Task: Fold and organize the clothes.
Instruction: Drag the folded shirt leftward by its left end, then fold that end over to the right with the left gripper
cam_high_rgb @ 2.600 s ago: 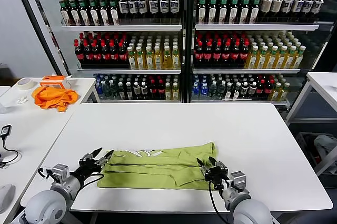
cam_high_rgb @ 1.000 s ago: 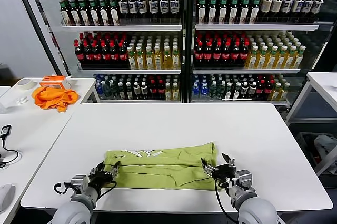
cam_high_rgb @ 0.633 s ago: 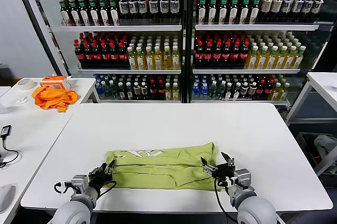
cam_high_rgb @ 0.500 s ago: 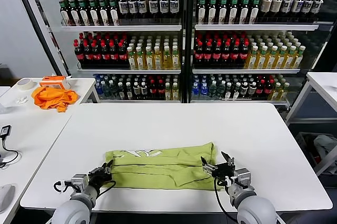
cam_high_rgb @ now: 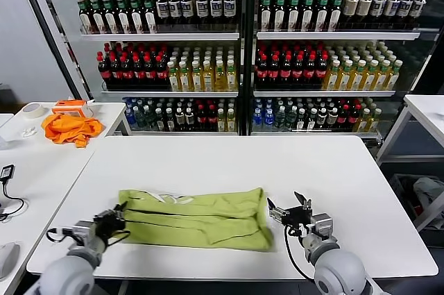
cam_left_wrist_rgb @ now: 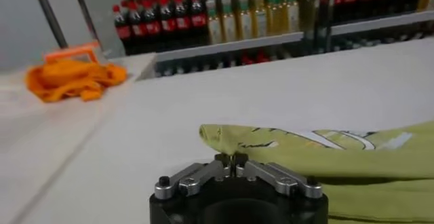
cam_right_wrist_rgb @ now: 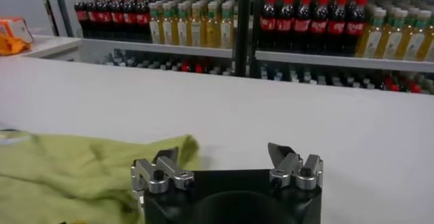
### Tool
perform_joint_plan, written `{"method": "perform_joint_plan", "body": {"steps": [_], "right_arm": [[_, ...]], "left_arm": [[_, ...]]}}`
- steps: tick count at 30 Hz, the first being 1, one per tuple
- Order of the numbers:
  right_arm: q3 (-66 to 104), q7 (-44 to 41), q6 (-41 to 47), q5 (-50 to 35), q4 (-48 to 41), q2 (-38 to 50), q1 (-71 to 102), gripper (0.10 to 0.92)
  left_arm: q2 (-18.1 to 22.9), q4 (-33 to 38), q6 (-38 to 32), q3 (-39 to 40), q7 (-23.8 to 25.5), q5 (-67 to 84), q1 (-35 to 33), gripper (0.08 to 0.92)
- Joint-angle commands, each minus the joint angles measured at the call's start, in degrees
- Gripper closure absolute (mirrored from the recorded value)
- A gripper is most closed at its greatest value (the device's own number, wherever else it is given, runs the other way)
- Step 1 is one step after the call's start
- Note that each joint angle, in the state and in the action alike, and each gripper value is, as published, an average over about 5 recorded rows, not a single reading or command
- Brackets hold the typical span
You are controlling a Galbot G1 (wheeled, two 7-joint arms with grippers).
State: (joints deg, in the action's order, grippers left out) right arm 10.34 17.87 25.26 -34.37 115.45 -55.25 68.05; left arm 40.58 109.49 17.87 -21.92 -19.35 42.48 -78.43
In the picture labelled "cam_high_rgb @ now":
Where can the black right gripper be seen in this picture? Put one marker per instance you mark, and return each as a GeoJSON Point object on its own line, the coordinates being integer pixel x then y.
{"type": "Point", "coordinates": [298, 218]}

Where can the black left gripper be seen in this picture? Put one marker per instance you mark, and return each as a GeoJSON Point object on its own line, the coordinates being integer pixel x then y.
{"type": "Point", "coordinates": [109, 223]}

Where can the light green t-shirt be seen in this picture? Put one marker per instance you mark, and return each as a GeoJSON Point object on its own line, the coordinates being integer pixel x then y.
{"type": "Point", "coordinates": [194, 218]}

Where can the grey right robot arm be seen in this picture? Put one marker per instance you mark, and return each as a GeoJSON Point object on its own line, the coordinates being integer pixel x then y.
{"type": "Point", "coordinates": [340, 272]}

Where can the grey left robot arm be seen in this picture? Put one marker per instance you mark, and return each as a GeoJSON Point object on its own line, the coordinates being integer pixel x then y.
{"type": "Point", "coordinates": [66, 274]}

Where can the small dark bottle white cap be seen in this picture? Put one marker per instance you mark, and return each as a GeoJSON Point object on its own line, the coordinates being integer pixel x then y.
{"type": "Point", "coordinates": [169, 121]}
{"type": "Point", "coordinates": [158, 121]}
{"type": "Point", "coordinates": [189, 119]}
{"type": "Point", "coordinates": [300, 121]}
{"type": "Point", "coordinates": [332, 118]}
{"type": "Point", "coordinates": [322, 119]}
{"type": "Point", "coordinates": [311, 121]}
{"type": "Point", "coordinates": [148, 119]}
{"type": "Point", "coordinates": [179, 119]}

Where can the small green tinted bottle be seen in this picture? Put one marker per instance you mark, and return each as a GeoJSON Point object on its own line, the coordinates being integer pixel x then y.
{"type": "Point", "coordinates": [139, 119]}
{"type": "Point", "coordinates": [280, 120]}
{"type": "Point", "coordinates": [291, 119]}

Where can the small blue water bottle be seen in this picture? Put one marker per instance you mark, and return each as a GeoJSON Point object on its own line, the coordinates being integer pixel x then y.
{"type": "Point", "coordinates": [129, 119]}
{"type": "Point", "coordinates": [268, 121]}
{"type": "Point", "coordinates": [257, 121]}

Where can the crumpled orange cloth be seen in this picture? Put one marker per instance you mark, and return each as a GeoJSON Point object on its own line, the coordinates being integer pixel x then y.
{"type": "Point", "coordinates": [65, 130]}

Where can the white side table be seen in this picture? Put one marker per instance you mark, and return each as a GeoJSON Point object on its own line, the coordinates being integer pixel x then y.
{"type": "Point", "coordinates": [424, 105]}
{"type": "Point", "coordinates": [113, 111]}

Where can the small cola bottle red cap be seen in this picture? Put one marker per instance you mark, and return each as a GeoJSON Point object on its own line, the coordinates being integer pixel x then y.
{"type": "Point", "coordinates": [202, 121]}
{"type": "Point", "coordinates": [342, 119]}
{"type": "Point", "coordinates": [353, 118]}
{"type": "Point", "coordinates": [211, 121]}

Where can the small yellow juice bottle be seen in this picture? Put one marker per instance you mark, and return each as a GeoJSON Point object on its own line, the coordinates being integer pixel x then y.
{"type": "Point", "coordinates": [221, 123]}
{"type": "Point", "coordinates": [230, 123]}
{"type": "Point", "coordinates": [364, 122]}
{"type": "Point", "coordinates": [374, 122]}

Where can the black storage crate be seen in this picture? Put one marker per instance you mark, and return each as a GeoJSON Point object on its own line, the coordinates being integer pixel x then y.
{"type": "Point", "coordinates": [401, 192]}

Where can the black power adapter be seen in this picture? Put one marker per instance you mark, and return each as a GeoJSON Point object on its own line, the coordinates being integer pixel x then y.
{"type": "Point", "coordinates": [7, 172]}

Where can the small white plastic piece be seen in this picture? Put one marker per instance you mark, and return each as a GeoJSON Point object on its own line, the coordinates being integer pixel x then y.
{"type": "Point", "coordinates": [28, 132]}

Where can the grey rounded device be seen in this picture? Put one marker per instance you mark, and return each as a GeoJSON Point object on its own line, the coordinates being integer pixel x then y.
{"type": "Point", "coordinates": [8, 260]}

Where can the masking tape roll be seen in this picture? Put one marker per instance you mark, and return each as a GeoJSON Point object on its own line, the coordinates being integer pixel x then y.
{"type": "Point", "coordinates": [35, 116]}

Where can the yellow juice bottle green label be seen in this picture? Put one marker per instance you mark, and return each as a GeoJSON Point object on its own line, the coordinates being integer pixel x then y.
{"type": "Point", "coordinates": [345, 78]}
{"type": "Point", "coordinates": [197, 80]}
{"type": "Point", "coordinates": [220, 80]}
{"type": "Point", "coordinates": [357, 78]}
{"type": "Point", "coordinates": [369, 78]}
{"type": "Point", "coordinates": [393, 78]}
{"type": "Point", "coordinates": [231, 79]}
{"type": "Point", "coordinates": [173, 80]}
{"type": "Point", "coordinates": [381, 78]}
{"type": "Point", "coordinates": [332, 78]}
{"type": "Point", "coordinates": [208, 80]}
{"type": "Point", "coordinates": [185, 80]}

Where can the grey cloth bundle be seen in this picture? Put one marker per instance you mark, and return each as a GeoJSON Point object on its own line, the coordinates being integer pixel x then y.
{"type": "Point", "coordinates": [427, 191]}

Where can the glass drinks display cabinet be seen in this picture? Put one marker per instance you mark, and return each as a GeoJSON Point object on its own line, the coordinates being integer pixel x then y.
{"type": "Point", "coordinates": [165, 36]}

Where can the dark tea bottle green cap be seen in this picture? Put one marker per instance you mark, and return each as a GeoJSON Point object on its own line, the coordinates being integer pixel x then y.
{"type": "Point", "coordinates": [96, 17]}
{"type": "Point", "coordinates": [280, 14]}
{"type": "Point", "coordinates": [109, 17]}
{"type": "Point", "coordinates": [309, 14]}
{"type": "Point", "coordinates": [83, 17]}
{"type": "Point", "coordinates": [295, 14]}
{"type": "Point", "coordinates": [150, 17]}
{"type": "Point", "coordinates": [136, 17]}
{"type": "Point", "coordinates": [323, 14]}
{"type": "Point", "coordinates": [336, 14]}
{"type": "Point", "coordinates": [266, 14]}
{"type": "Point", "coordinates": [123, 17]}

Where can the dark drink bottle blue label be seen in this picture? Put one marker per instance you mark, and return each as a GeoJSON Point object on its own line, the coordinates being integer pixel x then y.
{"type": "Point", "coordinates": [418, 10]}
{"type": "Point", "coordinates": [216, 9]}
{"type": "Point", "coordinates": [377, 8]}
{"type": "Point", "coordinates": [229, 8]}
{"type": "Point", "coordinates": [162, 10]}
{"type": "Point", "coordinates": [404, 9]}
{"type": "Point", "coordinates": [175, 10]}
{"type": "Point", "coordinates": [202, 9]}
{"type": "Point", "coordinates": [187, 10]}
{"type": "Point", "coordinates": [390, 8]}

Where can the dark drink bottle beige label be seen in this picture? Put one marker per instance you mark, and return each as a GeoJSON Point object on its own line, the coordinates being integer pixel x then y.
{"type": "Point", "coordinates": [364, 8]}
{"type": "Point", "coordinates": [350, 8]}

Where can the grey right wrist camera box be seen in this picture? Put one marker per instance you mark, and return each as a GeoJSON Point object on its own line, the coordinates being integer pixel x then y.
{"type": "Point", "coordinates": [322, 225]}

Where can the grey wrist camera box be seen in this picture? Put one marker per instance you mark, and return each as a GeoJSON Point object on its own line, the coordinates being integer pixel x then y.
{"type": "Point", "coordinates": [322, 225]}
{"type": "Point", "coordinates": [82, 229]}

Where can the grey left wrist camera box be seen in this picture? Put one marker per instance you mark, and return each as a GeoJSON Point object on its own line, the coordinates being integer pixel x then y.
{"type": "Point", "coordinates": [82, 229]}

